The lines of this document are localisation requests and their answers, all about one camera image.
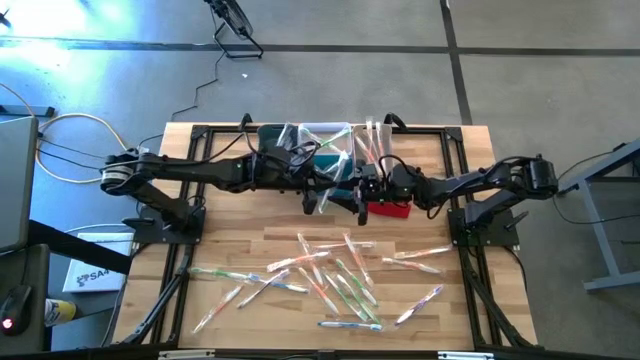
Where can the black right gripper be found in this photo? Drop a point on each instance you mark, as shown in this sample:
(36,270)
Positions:
(387,187)

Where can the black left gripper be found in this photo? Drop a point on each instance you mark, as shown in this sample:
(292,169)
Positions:
(310,180)

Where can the green toothbrush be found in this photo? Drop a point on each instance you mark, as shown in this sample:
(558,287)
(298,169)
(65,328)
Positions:
(220,273)
(361,301)
(345,297)
(335,138)
(356,281)
(312,137)

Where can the red plastic bin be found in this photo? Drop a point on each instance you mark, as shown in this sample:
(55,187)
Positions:
(395,210)

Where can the blue toothbrush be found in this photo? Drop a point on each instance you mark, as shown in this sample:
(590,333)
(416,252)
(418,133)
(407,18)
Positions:
(293,134)
(350,325)
(282,135)
(287,286)

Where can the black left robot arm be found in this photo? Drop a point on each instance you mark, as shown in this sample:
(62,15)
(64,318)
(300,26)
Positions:
(200,172)

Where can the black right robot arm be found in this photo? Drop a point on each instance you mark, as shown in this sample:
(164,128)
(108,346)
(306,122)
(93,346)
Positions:
(475,182)

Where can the white plastic bin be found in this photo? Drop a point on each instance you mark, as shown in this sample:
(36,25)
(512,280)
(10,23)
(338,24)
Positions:
(330,127)

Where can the light grey plastic bin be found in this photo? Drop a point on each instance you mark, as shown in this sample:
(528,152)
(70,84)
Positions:
(387,150)

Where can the dark grey plastic bin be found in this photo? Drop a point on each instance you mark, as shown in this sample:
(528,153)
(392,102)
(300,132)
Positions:
(270,132)

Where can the black table clamp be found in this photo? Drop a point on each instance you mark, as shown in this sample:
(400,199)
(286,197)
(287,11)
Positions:
(245,121)
(395,120)

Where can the black floor fan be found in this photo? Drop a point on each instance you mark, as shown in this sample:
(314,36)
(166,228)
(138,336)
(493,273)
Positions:
(235,20)

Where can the white printed box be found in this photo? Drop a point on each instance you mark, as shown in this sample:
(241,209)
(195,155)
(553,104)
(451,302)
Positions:
(100,265)

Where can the grey metal table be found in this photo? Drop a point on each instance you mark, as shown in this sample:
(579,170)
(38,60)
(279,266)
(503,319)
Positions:
(600,167)

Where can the black bar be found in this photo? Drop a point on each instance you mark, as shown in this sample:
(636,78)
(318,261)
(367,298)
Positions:
(75,245)

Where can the yellow can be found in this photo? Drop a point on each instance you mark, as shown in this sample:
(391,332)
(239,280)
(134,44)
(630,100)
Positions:
(60,312)

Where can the black desk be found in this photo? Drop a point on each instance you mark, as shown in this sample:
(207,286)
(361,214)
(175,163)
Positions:
(35,270)

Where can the grey monitor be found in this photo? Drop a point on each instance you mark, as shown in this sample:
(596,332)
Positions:
(17,185)

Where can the black computer mouse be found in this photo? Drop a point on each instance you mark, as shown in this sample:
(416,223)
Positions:
(15,307)

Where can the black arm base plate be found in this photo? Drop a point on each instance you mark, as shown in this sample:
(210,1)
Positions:
(150,236)
(495,239)

